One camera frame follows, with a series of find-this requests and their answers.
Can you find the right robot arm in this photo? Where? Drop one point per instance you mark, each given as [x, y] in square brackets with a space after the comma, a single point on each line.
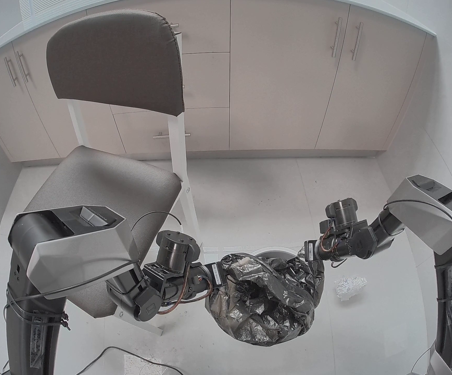
[450, 287]

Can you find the black plastic bag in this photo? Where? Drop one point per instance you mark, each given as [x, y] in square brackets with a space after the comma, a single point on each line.
[265, 311]

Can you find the white trash bin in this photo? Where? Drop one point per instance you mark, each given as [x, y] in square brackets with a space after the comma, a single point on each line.
[276, 248]

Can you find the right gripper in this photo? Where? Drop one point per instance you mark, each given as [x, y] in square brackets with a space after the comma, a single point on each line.
[319, 250]

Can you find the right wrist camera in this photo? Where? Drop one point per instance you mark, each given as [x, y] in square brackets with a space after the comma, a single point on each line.
[326, 227]

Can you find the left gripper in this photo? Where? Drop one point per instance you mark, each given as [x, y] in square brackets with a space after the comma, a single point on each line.
[222, 274]

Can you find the crumpled white paper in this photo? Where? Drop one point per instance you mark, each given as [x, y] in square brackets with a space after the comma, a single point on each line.
[349, 287]

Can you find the beige cabinet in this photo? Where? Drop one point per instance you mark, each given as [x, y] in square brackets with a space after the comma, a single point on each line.
[280, 72]

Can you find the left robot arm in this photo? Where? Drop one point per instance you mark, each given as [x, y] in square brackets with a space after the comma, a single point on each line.
[73, 244]

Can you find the grey padded chair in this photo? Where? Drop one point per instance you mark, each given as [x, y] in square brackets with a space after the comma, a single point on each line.
[112, 61]

